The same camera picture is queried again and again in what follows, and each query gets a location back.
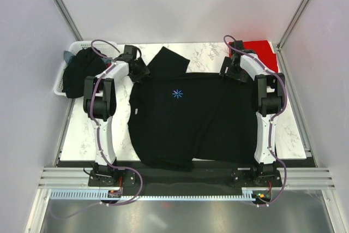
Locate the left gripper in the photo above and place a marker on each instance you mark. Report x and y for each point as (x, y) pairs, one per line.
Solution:
(144, 71)

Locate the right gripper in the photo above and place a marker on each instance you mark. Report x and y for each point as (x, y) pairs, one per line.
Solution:
(242, 76)

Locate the black t-shirt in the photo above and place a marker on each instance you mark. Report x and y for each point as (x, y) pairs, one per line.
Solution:
(177, 116)

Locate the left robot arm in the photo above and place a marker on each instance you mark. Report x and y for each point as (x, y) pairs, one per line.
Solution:
(100, 105)

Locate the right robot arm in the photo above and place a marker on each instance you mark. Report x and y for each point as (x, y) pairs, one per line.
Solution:
(269, 101)

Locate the folded red t-shirt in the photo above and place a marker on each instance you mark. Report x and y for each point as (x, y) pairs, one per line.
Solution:
(265, 52)

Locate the dark clothes pile in basket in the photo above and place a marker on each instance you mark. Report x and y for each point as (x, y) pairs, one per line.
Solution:
(85, 63)

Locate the teal garment in basket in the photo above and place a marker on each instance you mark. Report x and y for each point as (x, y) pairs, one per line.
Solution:
(67, 56)

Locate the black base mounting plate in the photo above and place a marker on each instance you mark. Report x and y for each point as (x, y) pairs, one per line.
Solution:
(205, 178)

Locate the white slotted cable duct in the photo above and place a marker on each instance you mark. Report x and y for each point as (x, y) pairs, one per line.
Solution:
(113, 195)

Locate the right aluminium frame post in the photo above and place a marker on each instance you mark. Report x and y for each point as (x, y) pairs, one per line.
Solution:
(292, 24)

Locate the aluminium frame post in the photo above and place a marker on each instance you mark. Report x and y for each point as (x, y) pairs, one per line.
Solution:
(68, 19)
(292, 24)

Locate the left aluminium frame post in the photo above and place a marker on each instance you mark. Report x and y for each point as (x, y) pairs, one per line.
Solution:
(68, 19)

